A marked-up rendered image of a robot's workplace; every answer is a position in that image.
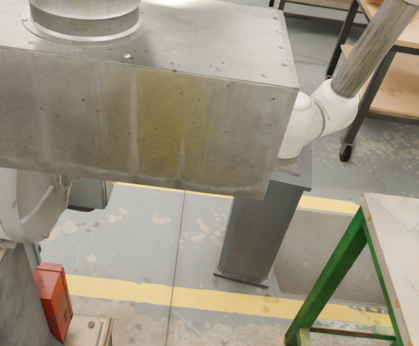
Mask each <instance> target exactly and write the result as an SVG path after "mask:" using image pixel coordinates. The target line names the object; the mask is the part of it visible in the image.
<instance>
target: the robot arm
mask: <svg viewBox="0 0 419 346"><path fill-rule="evenodd" d="M418 11H419V0H384V2H383V3H382V4H381V6H380V8H379V9H378V10H377V12H376V14H375V15H374V17H373V18H372V20H371V21H370V23H369V24H368V26H367V28H366V29H365V31H364V32H363V34H362V35H361V37H360V38H359V40H358V41H357V43H356V45H355V46H354V47H353V49H352V51H351V52H350V54H349V55H348V57H347V59H346V60H345V61H344V63H343V65H342V66H341V68H340V69H339V71H338V72H337V74H336V75H335V77H334V78H331V79H328V80H325V81H324V82H323V83H322V84H321V85H320V86H319V87H318V88H317V89H316V90H315V91H314V92H313V93H312V94H311V95H310V96H308V95H307V94H305V93H302V92H299V93H298V96H297V99H296V103H295V105H294V109H293V111H292V114H291V117H290V120H289V123H288V126H287V129H286V132H285V136H284V138H283V142H282V144H281V147H280V150H279V153H278V156H277V160H276V163H275V166H274V169H273V170H275V171H279V172H284V173H288V174H291V175H294V176H300V173H301V170H300V152H301V150H302V148H303V147H304V146H306V145H307V144H308V143H310V142H311V141H313V140H314V139H315V138H318V137H324V136H327V135H331V134H333V133H335V132H338V131H340V130H342V129H344V128H346V127H347V126H349V125H350V124H351V123H352V122H353V120H354V119H355V117H356V115H357V111H358V104H359V94H358V92H359V90H360V89H361V88H362V86H363V85H364V84H365V83H366V81H367V80H368V78H369V77H370V76H371V74H372V73H373V71H374V70H375V69H376V68H377V66H378V65H379V63H380V62H381V61H382V59H383V58H384V57H385V55H386V54H387V52H388V51H389V50H390V49H391V47H392V46H393V44H394V43H395V42H396V41H397V39H398V38H399V36H400V35H401V34H402V33H403V31H404V30H405V28H406V27H407V26H408V25H409V23H410V22H411V20H412V19H413V18H414V17H415V15H416V14H417V12H418Z"/></svg>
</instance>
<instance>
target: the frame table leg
mask: <svg viewBox="0 0 419 346"><path fill-rule="evenodd" d="M364 220H365V217H364V214H363V210H362V208H361V205H360V207H359V208H358V210H357V212H356V214H355V215H354V217H353V219H352V220H351V222H350V224H349V225H348V228H347V229H346V231H345V232H344V234H343V236H342V238H341V240H340V241H339V243H338V245H337V246H336V248H335V250H334V251H333V253H332V255H331V256H330V258H329V260H328V261H327V263H326V265H325V267H324V268H323V270H322V272H321V273H320V276H319V277H318V279H317V281H316V282H315V284H314V285H313V287H312V289H311V291H310V293H309V294H308V296H307V298H306V299H305V301H304V303H303V304H302V306H301V308H300V309H299V311H298V313H297V315H296V317H295V318H294V320H293V321H292V323H291V325H290V326H289V329H288V330H287V332H286V334H285V346H298V342H297V335H296V330H297V329H298V327H305V328H311V326H312V325H313V324H314V322H315V320H316V319H317V318H318V316H319V315H320V313H321V311H322V310H323V309H324V307H325V305H326V304H327V303H328V301H329V299H330V298H331V297H332V295H333V293H334V292H335V291H336V289H337V287H338V286H339V285H340V283H341V282H342V280H343V278H344V277H345V276H346V274H347V272H348V271H349V270H350V268H351V266H352V265H353V264H354V262H355V260H356V259H357V258H358V256H359V254H360V253H361V252H362V250H363V248H364V247H365V245H366V244H367V243H368V241H367V239H366V235H365V232H364V229H363V227H362V223H363V221H364Z"/></svg>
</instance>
